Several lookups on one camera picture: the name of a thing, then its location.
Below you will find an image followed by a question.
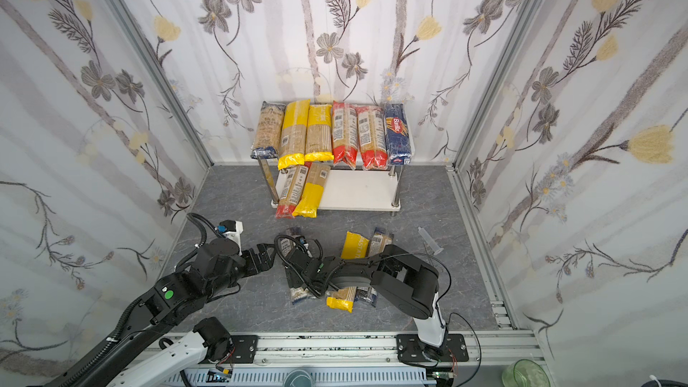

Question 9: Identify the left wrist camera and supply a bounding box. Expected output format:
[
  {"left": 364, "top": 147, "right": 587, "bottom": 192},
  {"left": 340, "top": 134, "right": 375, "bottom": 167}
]
[{"left": 217, "top": 220, "right": 244, "bottom": 251}]

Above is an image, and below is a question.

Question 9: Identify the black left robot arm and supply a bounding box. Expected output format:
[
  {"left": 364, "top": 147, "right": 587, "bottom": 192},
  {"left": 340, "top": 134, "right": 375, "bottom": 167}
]
[{"left": 48, "top": 238, "right": 276, "bottom": 386}]

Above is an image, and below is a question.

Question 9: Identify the clear blue-end spaghetti pack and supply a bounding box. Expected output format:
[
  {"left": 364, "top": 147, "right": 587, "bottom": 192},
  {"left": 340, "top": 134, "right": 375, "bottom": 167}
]
[{"left": 279, "top": 227, "right": 315, "bottom": 305}]

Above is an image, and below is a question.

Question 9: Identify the clear spaghetti pack barcode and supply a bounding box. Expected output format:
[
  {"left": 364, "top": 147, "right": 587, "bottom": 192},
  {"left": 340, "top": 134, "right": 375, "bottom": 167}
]
[{"left": 355, "top": 228, "right": 393, "bottom": 307}]

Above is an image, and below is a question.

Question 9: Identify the blue Barilla spaghetti pack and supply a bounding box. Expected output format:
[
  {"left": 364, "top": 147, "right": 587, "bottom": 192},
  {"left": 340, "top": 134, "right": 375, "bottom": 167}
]
[{"left": 383, "top": 103, "right": 412, "bottom": 166}]

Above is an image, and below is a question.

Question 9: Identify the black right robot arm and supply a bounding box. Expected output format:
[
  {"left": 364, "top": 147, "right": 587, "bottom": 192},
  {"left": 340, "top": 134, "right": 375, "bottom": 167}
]
[{"left": 274, "top": 234, "right": 469, "bottom": 368}]

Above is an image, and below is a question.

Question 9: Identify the red spaghetti pack with label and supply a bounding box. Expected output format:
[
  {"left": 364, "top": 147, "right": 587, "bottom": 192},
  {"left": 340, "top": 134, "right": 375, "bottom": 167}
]
[{"left": 331, "top": 102, "right": 358, "bottom": 169}]

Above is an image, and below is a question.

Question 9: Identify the yellow-banded whole wheat pack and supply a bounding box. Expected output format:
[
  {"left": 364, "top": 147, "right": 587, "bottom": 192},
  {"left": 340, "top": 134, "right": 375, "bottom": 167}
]
[{"left": 278, "top": 100, "right": 310, "bottom": 170}]

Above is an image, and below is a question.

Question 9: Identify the yellow whole wheat spaghetti pack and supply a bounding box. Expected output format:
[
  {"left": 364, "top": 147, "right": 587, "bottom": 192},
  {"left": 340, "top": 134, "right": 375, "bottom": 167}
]
[{"left": 293, "top": 162, "right": 331, "bottom": 218}]

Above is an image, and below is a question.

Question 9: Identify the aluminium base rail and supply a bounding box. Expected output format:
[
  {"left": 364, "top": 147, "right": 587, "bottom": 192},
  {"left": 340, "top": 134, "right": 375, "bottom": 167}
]
[{"left": 163, "top": 331, "right": 546, "bottom": 386}]

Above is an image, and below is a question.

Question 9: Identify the white two-tier shelf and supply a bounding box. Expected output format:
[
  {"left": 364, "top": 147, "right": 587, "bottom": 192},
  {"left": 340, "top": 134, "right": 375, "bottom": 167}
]
[{"left": 251, "top": 100, "right": 416, "bottom": 213}]

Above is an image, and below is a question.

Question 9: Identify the green glass bowl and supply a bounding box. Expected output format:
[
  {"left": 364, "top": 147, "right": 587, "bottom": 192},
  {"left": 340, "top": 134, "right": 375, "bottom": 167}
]
[{"left": 501, "top": 359, "right": 551, "bottom": 387}]

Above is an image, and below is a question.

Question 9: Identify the yellow bottom spaghetti pack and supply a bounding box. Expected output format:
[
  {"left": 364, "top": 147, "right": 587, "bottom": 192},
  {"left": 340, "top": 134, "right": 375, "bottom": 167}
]
[{"left": 326, "top": 232, "right": 369, "bottom": 313}]

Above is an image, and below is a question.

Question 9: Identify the red banded spaghetti pack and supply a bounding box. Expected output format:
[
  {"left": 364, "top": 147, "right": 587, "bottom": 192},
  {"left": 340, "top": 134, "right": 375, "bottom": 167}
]
[{"left": 276, "top": 165, "right": 309, "bottom": 219}]

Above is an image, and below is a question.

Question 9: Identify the dark blue clear spaghetti pack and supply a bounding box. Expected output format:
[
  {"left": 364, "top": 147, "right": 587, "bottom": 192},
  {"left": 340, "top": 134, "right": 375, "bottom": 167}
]
[{"left": 251, "top": 101, "right": 286, "bottom": 159}]

